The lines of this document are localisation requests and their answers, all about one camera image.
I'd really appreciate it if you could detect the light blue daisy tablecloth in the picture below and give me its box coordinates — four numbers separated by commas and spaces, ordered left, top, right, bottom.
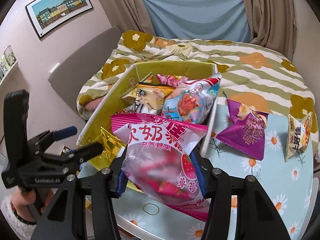
113, 114, 318, 239

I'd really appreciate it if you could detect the gold yellow snack bag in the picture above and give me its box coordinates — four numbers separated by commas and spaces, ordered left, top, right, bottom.
100, 127, 126, 162

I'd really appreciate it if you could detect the purple orange snack bag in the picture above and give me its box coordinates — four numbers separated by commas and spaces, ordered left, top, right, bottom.
216, 97, 268, 160

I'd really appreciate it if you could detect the green striped floral blanket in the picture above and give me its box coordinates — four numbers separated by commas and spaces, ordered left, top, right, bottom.
76, 30, 320, 153

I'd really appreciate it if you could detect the framed houses picture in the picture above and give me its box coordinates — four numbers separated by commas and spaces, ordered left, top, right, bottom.
25, 0, 93, 39

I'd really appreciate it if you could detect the left hand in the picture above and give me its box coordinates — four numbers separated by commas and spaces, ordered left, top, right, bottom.
11, 187, 55, 223

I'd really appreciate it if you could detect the grey headboard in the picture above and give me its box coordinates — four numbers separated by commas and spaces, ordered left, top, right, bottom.
48, 27, 121, 112

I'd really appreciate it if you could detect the beige right curtain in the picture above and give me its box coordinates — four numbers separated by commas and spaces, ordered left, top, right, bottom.
244, 0, 296, 60

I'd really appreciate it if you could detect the beige curtain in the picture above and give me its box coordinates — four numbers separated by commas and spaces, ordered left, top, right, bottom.
99, 0, 156, 35
244, 0, 296, 60

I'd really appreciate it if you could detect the blue hanging cloth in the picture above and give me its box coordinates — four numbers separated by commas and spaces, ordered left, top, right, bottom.
142, 0, 251, 43

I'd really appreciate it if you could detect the pink marshmallow candy bag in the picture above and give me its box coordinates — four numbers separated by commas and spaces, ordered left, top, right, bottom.
111, 113, 209, 222

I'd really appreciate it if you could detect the white fuzzy left sleeve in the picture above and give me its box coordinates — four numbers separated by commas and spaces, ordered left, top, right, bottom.
1, 196, 36, 239

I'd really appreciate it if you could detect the blue white red snack bag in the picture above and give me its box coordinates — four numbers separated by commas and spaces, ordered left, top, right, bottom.
161, 73, 221, 124

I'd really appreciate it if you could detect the yellow green cardboard box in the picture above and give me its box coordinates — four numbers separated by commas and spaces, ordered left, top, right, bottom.
76, 61, 221, 164

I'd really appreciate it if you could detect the beige left curtain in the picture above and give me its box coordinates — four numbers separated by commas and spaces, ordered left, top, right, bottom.
99, 0, 156, 35

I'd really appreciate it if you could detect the TAP brown white snack bag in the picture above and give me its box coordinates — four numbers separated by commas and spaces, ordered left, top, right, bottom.
120, 72, 175, 115

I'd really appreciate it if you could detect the white yellow chips bag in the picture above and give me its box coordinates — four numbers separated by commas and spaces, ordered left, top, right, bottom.
285, 112, 312, 161

